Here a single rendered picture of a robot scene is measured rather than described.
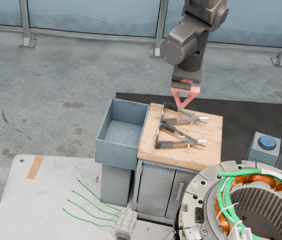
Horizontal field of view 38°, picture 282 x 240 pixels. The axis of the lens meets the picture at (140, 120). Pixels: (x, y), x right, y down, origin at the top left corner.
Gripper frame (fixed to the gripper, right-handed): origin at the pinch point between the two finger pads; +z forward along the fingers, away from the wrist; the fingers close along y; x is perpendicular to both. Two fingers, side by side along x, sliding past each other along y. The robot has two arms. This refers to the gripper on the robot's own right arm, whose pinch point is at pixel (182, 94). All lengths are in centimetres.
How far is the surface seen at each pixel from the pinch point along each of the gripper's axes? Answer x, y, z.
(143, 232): -3.5, 17.0, 37.4
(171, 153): -0.3, 11.8, 8.9
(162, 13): -15, -192, 81
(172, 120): -1.1, 3.3, 6.2
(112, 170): -14.5, 9.6, 22.2
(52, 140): -65, -82, 116
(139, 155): -7.8, 13.3, 10.2
